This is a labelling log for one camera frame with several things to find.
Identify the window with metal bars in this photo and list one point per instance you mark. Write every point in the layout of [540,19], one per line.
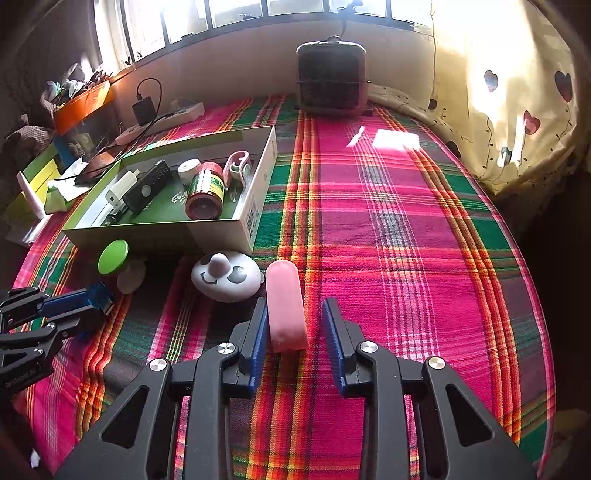
[265,11]

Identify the black rectangular device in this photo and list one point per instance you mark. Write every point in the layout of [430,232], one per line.
[145,191]

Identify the pink and white clip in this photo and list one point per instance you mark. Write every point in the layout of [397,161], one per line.
[235,168]

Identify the green paper packet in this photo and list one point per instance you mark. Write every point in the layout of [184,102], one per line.
[60,198]

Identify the clear storage box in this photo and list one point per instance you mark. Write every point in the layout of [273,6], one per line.
[85,138]

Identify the blue usb adapter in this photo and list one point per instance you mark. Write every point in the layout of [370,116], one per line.
[100,295]

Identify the white panda face toy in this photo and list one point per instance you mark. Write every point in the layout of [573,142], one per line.
[226,281]

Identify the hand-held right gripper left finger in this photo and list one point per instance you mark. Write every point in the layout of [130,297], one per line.
[256,341]

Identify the yellow cardboard box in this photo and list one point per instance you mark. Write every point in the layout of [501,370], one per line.
[18,207]

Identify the brown jar with red lid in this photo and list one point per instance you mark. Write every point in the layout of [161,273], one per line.
[205,189]

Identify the white tube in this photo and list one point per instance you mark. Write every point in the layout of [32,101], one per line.
[32,196]

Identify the orange cardboard box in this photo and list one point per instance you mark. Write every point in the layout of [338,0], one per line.
[81,108]

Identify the black charger adapter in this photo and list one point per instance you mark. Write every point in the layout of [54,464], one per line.
[143,110]

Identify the pink oblong case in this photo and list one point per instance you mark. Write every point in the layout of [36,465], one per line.
[286,304]

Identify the pile of crumpled packets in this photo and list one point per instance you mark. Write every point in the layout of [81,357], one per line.
[69,87]

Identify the cream curtain with hearts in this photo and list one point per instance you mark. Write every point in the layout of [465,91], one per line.
[508,92]

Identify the green capped white jar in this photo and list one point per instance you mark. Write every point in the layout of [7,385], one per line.
[113,256]

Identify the dark smartphone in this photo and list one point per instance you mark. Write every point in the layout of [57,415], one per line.
[99,164]

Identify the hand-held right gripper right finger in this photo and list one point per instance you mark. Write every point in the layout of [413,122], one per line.
[334,341]

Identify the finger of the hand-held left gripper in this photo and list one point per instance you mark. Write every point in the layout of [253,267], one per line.
[64,304]
[69,328]

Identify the green and yellow box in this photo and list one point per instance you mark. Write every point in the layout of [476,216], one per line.
[44,161]

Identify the white plastic block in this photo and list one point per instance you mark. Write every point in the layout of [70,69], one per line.
[121,189]

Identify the small white round cap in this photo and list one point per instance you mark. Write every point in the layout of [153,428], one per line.
[189,168]

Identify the brown patterned bag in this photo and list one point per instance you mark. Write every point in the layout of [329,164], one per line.
[30,136]

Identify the white power strip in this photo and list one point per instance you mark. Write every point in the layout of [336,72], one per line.
[184,112]

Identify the shallow green cardboard box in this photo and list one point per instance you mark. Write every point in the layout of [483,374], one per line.
[217,235]

